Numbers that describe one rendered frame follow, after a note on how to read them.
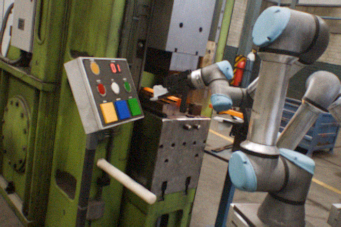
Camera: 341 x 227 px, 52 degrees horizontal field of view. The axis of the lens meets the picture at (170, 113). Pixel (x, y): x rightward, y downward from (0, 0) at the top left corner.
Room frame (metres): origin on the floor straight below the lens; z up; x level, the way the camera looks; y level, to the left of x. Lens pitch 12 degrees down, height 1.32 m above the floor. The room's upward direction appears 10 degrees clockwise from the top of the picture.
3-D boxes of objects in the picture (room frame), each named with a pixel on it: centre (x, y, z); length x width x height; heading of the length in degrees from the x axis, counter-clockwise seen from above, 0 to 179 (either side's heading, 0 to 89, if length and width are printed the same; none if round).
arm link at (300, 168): (1.04, -0.41, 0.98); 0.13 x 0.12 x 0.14; 110
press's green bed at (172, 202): (2.09, 0.09, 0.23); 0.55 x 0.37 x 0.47; 44
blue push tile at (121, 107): (1.40, 0.20, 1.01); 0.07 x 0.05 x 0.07; 159
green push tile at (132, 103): (1.49, 0.16, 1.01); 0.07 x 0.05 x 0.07; 159
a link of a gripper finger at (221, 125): (1.61, -0.25, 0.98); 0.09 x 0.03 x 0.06; 80
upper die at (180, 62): (2.04, 0.12, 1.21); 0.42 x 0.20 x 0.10; 44
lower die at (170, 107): (2.04, 0.12, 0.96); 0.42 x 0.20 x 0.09; 44
